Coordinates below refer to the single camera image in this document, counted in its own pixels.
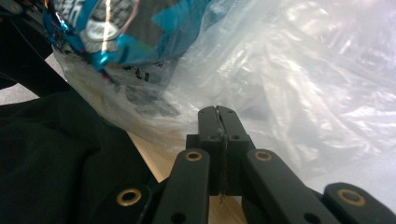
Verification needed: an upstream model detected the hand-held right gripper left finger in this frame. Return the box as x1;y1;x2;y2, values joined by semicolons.
186;105;226;197

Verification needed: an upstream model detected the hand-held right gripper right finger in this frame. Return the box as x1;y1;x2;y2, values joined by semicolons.
217;105;257;197

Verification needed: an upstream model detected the clear plastic bag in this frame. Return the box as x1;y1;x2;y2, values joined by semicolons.
50;0;396;216

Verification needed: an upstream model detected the blue snack packet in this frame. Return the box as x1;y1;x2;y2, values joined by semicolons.
42;0;213;72

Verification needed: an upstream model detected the dark cloth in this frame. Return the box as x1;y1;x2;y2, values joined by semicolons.
0;12;161;224

